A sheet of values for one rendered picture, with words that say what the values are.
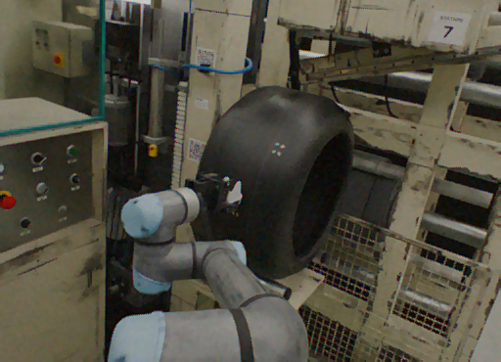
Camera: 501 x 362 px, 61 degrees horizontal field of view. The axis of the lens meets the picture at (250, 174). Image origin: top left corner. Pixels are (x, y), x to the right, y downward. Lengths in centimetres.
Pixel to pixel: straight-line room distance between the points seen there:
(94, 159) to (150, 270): 78
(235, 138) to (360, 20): 54
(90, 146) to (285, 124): 71
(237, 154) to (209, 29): 42
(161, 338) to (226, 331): 7
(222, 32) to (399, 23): 51
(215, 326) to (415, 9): 109
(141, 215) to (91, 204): 84
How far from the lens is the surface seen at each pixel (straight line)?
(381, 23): 137
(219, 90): 132
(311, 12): 146
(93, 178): 158
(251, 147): 110
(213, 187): 94
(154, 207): 79
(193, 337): 47
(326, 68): 157
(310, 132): 111
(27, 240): 152
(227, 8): 130
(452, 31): 133
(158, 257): 83
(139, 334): 47
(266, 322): 50
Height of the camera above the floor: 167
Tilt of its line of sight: 21 degrees down
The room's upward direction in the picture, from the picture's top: 8 degrees clockwise
